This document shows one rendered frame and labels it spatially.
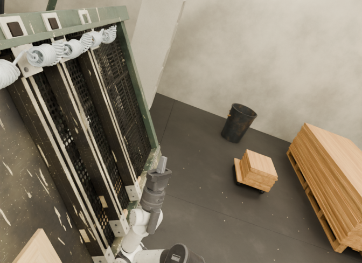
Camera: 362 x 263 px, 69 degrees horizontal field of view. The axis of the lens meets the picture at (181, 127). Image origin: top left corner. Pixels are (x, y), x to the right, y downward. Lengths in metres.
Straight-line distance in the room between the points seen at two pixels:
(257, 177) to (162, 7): 2.88
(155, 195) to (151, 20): 3.63
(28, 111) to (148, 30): 3.50
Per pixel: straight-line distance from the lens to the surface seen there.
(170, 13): 4.36
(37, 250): 1.15
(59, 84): 1.28
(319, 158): 5.05
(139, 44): 4.50
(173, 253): 1.14
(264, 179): 4.09
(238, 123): 5.08
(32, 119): 1.11
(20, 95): 1.10
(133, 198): 1.87
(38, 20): 1.20
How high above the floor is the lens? 2.21
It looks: 26 degrees down
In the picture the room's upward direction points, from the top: 22 degrees clockwise
